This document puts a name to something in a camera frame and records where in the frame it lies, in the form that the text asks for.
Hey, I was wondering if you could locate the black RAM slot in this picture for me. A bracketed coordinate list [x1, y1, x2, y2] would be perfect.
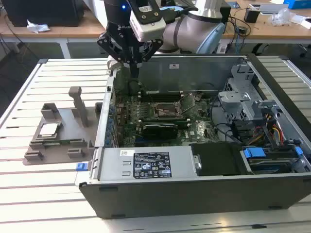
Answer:
[143, 118, 187, 122]
[143, 115, 187, 119]

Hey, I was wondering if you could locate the green RAM stick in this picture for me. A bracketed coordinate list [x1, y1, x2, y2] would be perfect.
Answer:
[42, 138, 86, 146]

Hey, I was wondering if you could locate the blue cardboard box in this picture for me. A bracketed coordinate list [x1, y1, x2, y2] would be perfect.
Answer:
[283, 0, 311, 10]

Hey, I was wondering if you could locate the flat white box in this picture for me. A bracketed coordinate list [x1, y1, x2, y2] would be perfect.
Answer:
[259, 2, 290, 15]

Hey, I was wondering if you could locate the silver power supply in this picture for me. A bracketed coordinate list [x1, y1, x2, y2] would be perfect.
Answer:
[88, 145, 202, 182]

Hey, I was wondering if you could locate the black computer box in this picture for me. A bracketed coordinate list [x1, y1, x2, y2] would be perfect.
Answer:
[1, 0, 85, 28]

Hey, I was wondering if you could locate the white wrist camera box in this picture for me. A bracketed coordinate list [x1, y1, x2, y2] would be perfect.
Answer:
[127, 0, 167, 42]

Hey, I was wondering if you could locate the clear plastic bag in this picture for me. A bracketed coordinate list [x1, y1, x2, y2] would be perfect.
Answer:
[268, 8, 296, 27]

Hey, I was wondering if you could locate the crumpled white paper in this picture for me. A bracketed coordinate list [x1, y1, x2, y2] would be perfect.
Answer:
[26, 19, 51, 34]

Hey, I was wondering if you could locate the coloured wire bundle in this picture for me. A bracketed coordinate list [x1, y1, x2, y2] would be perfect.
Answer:
[252, 116, 285, 146]

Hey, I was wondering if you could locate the black graphics card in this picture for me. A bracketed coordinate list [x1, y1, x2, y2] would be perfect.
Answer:
[142, 123, 179, 140]

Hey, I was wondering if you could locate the metal socket cover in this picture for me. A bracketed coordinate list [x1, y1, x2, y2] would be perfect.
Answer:
[178, 93, 196, 114]

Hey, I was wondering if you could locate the black cable with white tag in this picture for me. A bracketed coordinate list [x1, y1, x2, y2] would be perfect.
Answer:
[128, 77, 142, 95]

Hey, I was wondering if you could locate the black PC case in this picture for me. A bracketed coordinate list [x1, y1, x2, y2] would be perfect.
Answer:
[74, 53, 311, 219]

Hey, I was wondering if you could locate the metal drive cage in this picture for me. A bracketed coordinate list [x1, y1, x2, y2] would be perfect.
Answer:
[217, 63, 282, 122]

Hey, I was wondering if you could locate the CPU socket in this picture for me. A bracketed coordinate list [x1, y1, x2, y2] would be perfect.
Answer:
[152, 100, 184, 119]

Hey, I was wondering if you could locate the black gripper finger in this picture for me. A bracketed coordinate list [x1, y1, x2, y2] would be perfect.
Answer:
[97, 32, 135, 78]
[134, 38, 163, 78]

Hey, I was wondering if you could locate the black plastic shroud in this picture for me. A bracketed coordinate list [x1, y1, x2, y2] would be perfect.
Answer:
[189, 142, 246, 177]

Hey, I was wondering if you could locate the silver CPU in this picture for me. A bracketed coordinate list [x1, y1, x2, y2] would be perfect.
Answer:
[38, 123, 63, 138]

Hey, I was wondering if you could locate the small black box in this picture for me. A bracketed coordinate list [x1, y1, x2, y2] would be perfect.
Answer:
[243, 7, 260, 24]

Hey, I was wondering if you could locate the grey case handle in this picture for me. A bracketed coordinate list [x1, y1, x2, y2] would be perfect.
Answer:
[106, 55, 122, 71]

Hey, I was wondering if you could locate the green motherboard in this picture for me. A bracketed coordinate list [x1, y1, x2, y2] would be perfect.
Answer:
[113, 93, 221, 148]

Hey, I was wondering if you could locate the grey parts rack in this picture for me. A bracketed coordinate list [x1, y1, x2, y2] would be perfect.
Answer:
[23, 86, 104, 166]

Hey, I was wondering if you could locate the wire locking lever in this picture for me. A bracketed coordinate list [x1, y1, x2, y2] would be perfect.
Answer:
[147, 92, 161, 115]

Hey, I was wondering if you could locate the white paper box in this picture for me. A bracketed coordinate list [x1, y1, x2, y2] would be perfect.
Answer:
[291, 14, 311, 29]

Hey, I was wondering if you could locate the wooden desk white frame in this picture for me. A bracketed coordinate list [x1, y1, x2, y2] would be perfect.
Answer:
[218, 0, 311, 45]
[0, 9, 115, 59]

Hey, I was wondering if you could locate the hard disk in blue carrier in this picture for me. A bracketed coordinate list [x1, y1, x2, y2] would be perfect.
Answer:
[239, 147, 304, 175]

